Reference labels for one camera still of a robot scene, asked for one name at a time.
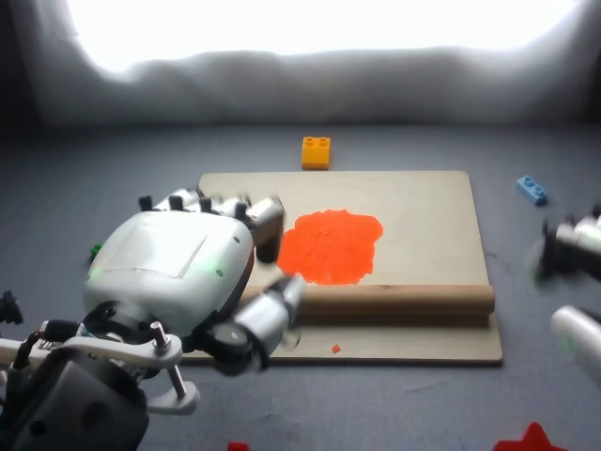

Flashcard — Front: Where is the grey table cloth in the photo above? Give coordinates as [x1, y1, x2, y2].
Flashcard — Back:
[0, 122, 601, 451]

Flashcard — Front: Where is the orange toy brick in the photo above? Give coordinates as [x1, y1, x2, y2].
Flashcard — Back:
[300, 135, 332, 171]

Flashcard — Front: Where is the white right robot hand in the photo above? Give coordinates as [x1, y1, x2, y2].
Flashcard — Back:
[528, 204, 601, 370]

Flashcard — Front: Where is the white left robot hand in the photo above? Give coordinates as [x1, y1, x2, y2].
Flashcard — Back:
[84, 186, 309, 377]

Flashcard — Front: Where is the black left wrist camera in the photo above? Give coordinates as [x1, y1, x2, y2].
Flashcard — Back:
[0, 289, 24, 326]

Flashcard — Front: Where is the red star-shaped toy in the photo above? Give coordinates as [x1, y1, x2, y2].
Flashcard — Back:
[495, 421, 560, 451]

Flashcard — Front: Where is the white backdrop sheet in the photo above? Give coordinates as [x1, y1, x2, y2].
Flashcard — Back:
[0, 0, 601, 128]

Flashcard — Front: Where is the light wooden board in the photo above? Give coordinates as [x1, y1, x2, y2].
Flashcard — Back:
[180, 169, 503, 367]

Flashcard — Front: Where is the blue toy brick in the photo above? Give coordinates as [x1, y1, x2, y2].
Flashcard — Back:
[516, 175, 549, 207]

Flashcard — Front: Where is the wooden rolling pin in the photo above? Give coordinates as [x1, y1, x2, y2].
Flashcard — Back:
[246, 284, 497, 328]

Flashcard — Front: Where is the flattened orange clay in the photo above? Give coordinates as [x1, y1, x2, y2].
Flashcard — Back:
[276, 210, 385, 287]

